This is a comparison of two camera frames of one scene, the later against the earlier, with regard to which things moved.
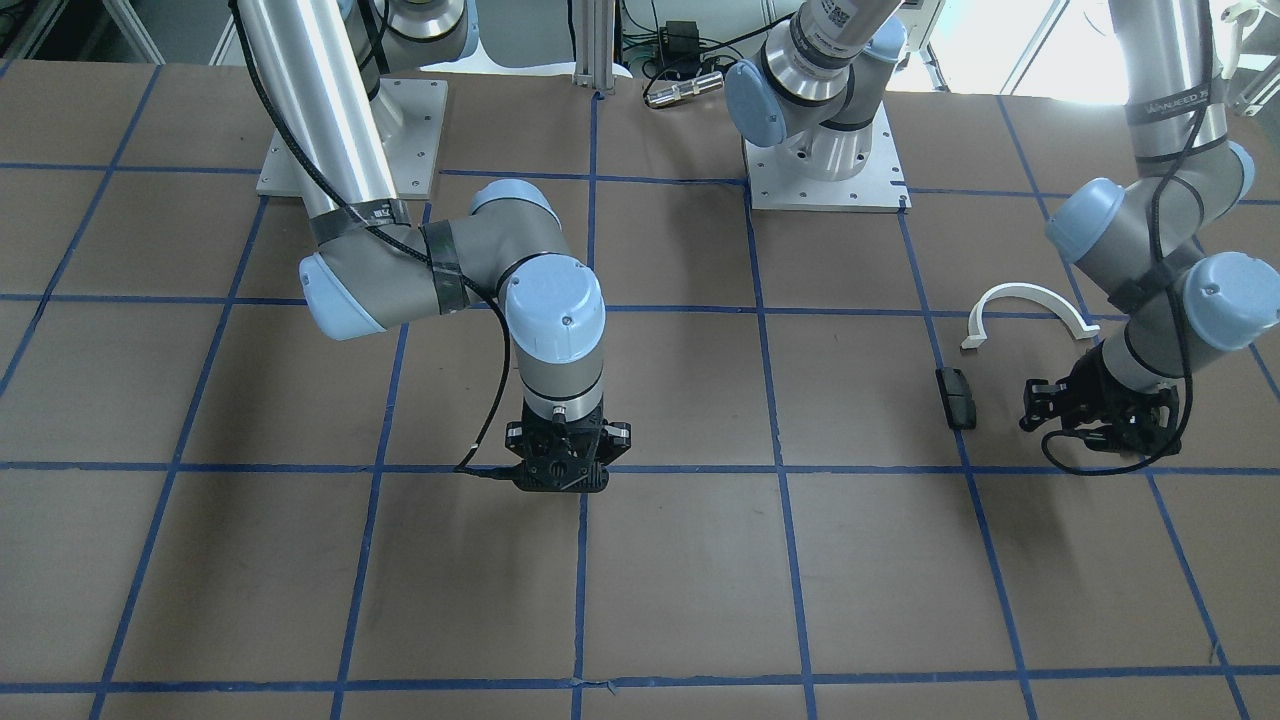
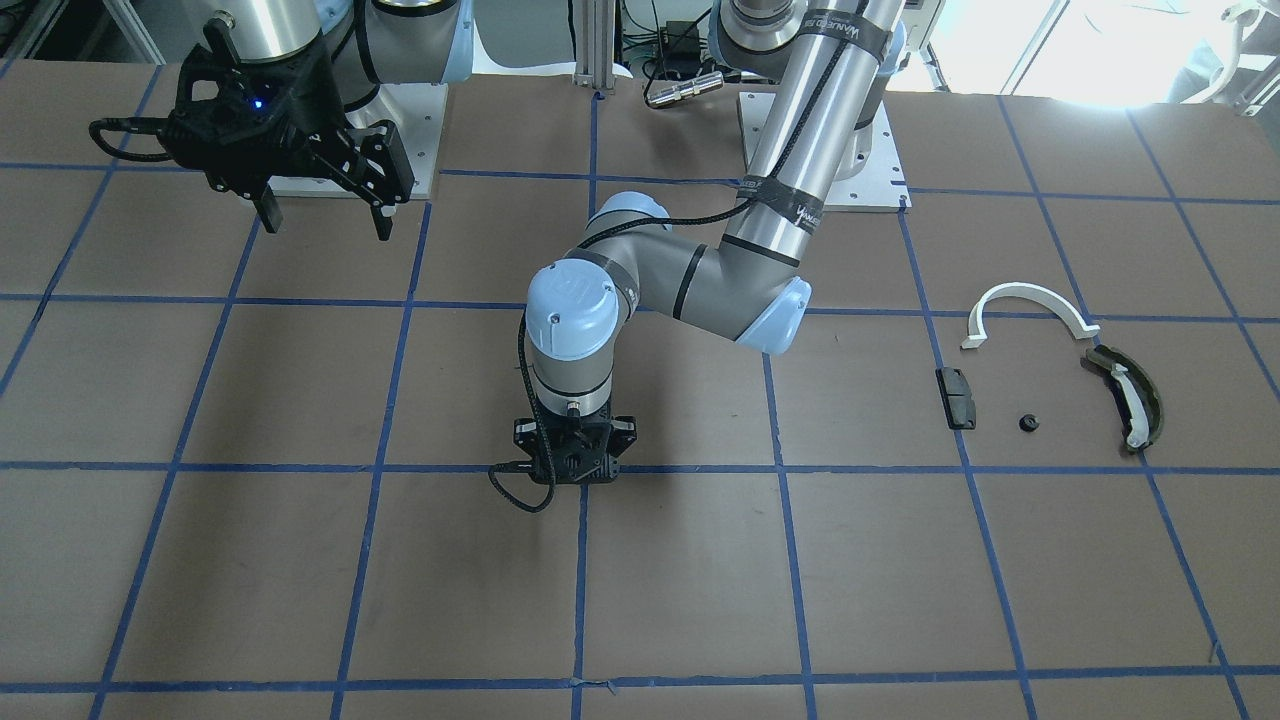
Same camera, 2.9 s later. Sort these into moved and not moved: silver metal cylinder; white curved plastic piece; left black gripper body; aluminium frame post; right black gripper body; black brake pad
Moved: left black gripper body; right black gripper body
Not moved: white curved plastic piece; aluminium frame post; silver metal cylinder; black brake pad
